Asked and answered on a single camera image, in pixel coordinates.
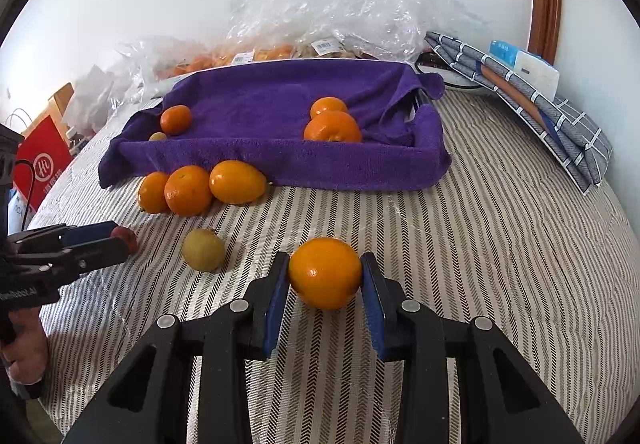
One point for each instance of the large orange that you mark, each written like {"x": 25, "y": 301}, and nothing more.
{"x": 333, "y": 126}

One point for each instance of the person's left hand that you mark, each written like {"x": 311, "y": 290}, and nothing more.
{"x": 28, "y": 354}

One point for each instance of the clear plastic bags pile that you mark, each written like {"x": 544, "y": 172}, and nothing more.
{"x": 388, "y": 30}

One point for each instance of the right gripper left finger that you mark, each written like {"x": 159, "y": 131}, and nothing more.
{"x": 146, "y": 398}

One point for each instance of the orange end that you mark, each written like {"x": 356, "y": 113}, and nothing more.
{"x": 327, "y": 104}

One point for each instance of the green-yellow fruit front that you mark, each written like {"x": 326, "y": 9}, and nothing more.
{"x": 203, "y": 250}

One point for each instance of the blue white tissue pack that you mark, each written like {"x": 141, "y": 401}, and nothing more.
{"x": 536, "y": 71}

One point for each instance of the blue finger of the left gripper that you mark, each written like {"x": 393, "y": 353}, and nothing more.
{"x": 63, "y": 235}

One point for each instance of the grey checked folded cloth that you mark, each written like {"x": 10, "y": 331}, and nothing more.
{"x": 571, "y": 136}

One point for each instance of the purple towel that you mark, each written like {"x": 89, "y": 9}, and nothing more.
{"x": 257, "y": 113}

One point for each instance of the red paper bag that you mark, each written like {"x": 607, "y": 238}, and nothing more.
{"x": 48, "y": 156}

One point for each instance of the bagged oranges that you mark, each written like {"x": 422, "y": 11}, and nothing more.
{"x": 328, "y": 48}

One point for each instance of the striped quilted table cover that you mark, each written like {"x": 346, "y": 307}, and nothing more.
{"x": 504, "y": 234}

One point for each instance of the white plastic bag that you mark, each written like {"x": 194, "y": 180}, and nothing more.
{"x": 96, "y": 96}

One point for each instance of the cardboard box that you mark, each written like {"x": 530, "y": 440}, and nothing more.
{"x": 55, "y": 110}

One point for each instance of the small orange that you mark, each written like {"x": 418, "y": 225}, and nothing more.
{"x": 151, "y": 193}

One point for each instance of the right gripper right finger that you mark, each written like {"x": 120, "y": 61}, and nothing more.
{"x": 502, "y": 399}

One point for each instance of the orange front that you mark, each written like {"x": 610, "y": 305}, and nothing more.
{"x": 325, "y": 273}

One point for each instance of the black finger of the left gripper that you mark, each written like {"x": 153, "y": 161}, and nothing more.
{"x": 88, "y": 257}

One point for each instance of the small red fruit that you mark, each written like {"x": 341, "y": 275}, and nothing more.
{"x": 127, "y": 236}

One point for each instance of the small green fruit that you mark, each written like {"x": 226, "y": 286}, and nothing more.
{"x": 158, "y": 136}

